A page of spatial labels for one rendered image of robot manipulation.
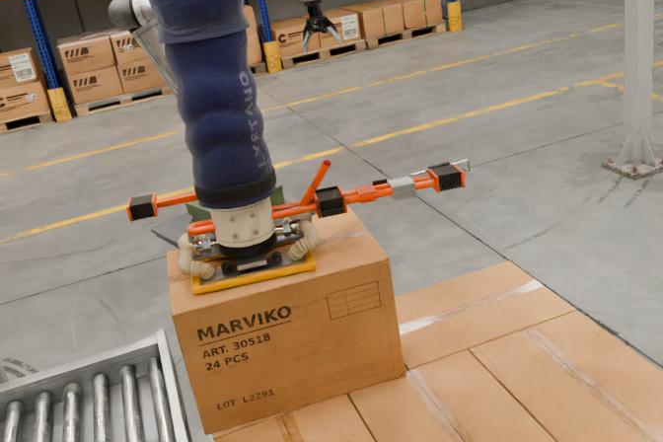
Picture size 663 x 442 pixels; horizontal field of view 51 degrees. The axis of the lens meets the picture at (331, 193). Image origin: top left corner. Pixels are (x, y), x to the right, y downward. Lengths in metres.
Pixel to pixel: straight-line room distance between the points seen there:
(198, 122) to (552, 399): 1.19
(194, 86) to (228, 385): 0.82
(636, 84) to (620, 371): 2.81
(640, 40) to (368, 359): 3.10
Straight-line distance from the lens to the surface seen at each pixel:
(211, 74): 1.74
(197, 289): 1.89
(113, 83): 8.97
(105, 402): 2.35
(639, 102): 4.72
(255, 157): 1.82
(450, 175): 2.01
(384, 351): 2.04
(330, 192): 1.99
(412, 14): 9.99
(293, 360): 1.98
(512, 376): 2.09
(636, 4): 4.58
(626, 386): 2.08
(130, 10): 2.66
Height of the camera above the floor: 1.84
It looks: 22 degrees down
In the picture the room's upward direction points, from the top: 10 degrees counter-clockwise
